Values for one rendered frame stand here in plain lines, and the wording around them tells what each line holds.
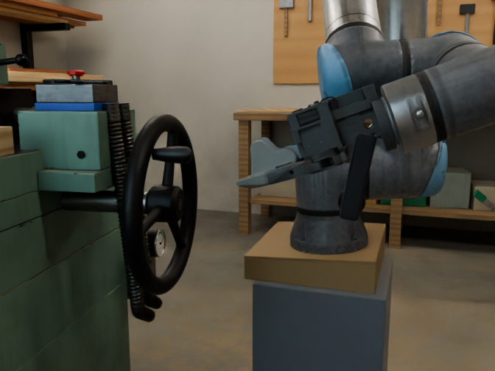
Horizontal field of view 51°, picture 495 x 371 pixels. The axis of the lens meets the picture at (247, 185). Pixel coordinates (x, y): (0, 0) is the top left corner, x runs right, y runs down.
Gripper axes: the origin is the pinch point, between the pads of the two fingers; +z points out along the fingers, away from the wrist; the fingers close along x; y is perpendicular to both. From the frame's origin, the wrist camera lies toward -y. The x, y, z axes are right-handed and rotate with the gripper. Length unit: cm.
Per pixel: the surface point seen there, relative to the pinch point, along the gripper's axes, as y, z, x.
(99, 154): 11.1, 21.1, -4.1
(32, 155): 14.3, 29.8, -1.2
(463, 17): 26, -103, -317
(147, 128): 12.1, 11.8, -3.0
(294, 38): 57, 10, -332
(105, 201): 3.9, 25.2, -8.1
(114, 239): -4.9, 36.9, -26.7
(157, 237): -8.3, 31.2, -33.6
